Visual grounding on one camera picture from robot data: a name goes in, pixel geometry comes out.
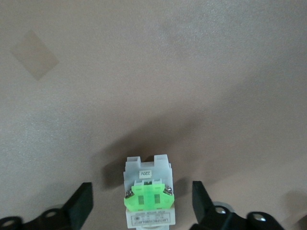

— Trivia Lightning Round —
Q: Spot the red push button switch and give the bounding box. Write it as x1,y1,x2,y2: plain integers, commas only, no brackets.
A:
123,154,176,230

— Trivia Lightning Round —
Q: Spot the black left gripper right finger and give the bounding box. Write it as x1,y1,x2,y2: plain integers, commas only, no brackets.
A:
192,180,286,230

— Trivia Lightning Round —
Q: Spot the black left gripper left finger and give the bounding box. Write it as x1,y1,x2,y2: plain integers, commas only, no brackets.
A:
0,182,94,230

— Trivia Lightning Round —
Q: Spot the brown tape patch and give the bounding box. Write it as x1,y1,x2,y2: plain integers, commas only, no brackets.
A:
10,29,60,81

